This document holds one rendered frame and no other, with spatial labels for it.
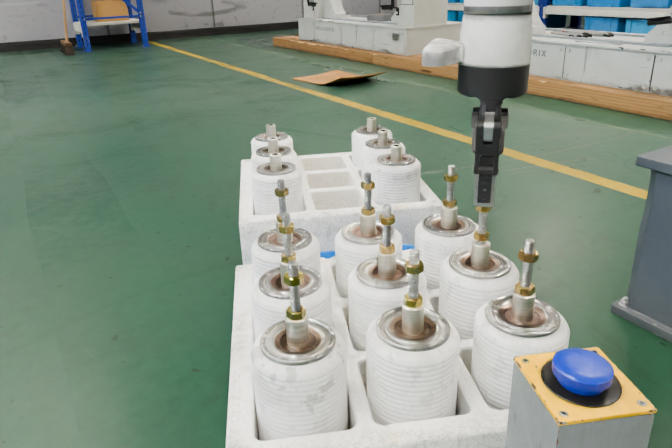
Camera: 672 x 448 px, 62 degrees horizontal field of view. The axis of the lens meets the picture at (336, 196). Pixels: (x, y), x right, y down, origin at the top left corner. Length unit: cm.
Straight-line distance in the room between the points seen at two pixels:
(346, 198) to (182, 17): 594
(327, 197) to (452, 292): 52
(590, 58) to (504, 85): 235
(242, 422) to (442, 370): 20
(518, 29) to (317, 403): 42
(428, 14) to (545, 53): 118
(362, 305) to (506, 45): 33
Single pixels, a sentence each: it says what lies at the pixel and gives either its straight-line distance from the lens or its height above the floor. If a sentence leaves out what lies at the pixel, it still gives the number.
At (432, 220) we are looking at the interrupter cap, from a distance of 83.
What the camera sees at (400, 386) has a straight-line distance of 58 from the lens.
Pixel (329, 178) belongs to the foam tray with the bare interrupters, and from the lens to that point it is 127.
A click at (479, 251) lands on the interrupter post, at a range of 70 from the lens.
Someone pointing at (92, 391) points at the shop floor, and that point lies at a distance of 100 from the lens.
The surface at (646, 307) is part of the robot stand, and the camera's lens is 113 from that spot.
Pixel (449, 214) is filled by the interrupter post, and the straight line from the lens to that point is 80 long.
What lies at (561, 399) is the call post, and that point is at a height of 31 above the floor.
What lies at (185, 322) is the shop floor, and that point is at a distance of 110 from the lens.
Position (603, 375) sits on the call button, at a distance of 44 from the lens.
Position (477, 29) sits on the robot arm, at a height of 54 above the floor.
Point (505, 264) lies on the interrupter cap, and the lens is 72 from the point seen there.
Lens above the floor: 59
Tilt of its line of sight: 21 degrees down
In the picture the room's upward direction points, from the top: 2 degrees counter-clockwise
